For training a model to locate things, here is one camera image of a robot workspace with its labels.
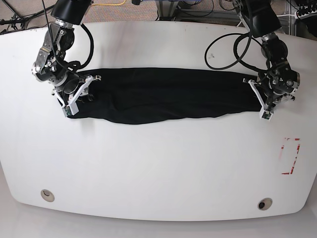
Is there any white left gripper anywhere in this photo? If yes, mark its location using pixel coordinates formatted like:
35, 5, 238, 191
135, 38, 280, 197
242, 78, 297, 114

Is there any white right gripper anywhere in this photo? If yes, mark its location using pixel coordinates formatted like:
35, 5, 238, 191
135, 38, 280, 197
52, 75, 102, 109

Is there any black T-shirt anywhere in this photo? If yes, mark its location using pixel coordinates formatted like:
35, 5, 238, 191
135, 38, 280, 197
74, 68, 261, 124

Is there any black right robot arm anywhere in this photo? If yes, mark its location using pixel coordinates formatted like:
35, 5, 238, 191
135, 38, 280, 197
32, 0, 101, 116

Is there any red tape rectangle marking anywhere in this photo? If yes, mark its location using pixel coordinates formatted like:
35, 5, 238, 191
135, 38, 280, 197
278, 137, 301, 175

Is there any right table grommet hole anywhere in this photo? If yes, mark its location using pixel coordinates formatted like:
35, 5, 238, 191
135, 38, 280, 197
258, 198, 273, 211

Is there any table grommet hole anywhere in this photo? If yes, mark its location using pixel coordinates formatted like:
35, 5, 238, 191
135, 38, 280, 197
258, 198, 273, 211
41, 189, 54, 202

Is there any left table grommet hole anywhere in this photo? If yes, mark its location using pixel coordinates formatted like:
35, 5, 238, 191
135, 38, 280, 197
41, 189, 54, 202

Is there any white power strip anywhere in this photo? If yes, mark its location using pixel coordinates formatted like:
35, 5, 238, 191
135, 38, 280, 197
295, 4, 317, 19

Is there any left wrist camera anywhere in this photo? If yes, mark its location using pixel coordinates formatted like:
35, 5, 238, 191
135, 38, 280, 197
259, 108, 274, 121

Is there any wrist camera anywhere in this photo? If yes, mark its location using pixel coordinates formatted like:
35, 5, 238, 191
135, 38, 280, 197
62, 103, 79, 117
259, 108, 274, 121

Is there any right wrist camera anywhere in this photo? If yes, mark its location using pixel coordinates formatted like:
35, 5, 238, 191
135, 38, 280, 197
62, 103, 79, 117

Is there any yellow cable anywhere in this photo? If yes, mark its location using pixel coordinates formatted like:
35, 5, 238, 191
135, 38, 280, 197
90, 0, 127, 7

